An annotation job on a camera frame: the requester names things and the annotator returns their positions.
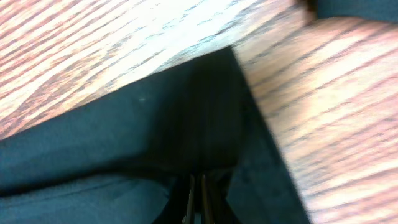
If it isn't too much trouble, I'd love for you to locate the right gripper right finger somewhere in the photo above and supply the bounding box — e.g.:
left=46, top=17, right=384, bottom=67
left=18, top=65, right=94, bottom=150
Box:
left=200, top=172, right=241, bottom=224

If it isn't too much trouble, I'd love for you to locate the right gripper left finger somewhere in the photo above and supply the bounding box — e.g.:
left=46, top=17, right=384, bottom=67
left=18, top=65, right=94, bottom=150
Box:
left=152, top=174, right=197, bottom=224

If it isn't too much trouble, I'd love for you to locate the black t-shirt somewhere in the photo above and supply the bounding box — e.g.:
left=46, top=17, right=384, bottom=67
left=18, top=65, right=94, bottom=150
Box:
left=1, top=47, right=309, bottom=223

